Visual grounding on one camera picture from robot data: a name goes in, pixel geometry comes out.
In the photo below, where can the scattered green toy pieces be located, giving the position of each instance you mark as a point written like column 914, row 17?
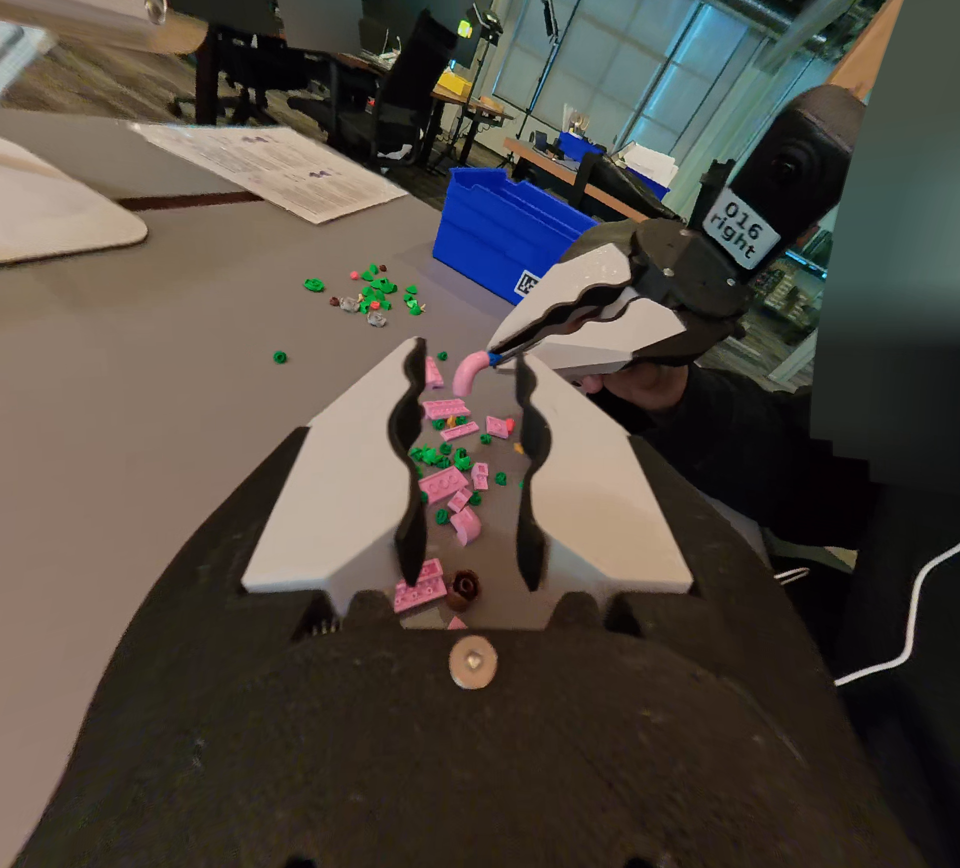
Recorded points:
column 431, row 455

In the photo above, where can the printed paper sheet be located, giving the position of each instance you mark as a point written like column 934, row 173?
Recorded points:
column 285, row 170

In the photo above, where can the wooden beam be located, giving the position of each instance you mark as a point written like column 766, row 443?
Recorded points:
column 870, row 50

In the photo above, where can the scattered pink toy bricks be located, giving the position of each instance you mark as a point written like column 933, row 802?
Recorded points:
column 442, row 487

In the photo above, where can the small blue plastic bin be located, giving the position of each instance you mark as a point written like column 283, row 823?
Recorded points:
column 579, row 146

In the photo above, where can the large blue plastic bin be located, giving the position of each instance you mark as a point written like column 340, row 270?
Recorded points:
column 487, row 230

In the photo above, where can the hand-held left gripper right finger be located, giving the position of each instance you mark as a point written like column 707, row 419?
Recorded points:
column 600, row 508

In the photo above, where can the white book stand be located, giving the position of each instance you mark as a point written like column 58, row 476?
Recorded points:
column 60, row 215

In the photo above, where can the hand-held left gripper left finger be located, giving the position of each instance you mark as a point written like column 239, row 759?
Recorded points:
column 330, row 500

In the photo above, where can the wooden work desk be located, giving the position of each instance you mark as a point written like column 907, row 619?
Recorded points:
column 600, row 196

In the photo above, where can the pink curved toy tube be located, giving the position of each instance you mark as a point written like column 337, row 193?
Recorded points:
column 466, row 373

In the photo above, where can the person's right hand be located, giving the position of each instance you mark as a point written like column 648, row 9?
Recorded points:
column 649, row 384

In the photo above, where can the black tripod light stand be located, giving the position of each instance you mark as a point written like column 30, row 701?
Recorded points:
column 484, row 27

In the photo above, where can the black office chair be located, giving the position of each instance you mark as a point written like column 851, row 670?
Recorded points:
column 405, row 80

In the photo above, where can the dark brown round toy piece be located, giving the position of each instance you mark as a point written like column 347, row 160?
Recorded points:
column 463, row 589

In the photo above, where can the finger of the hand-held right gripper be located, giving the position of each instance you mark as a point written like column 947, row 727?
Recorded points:
column 615, row 339
column 585, row 275

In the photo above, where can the grey toy piece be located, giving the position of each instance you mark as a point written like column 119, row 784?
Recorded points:
column 349, row 304
column 377, row 319

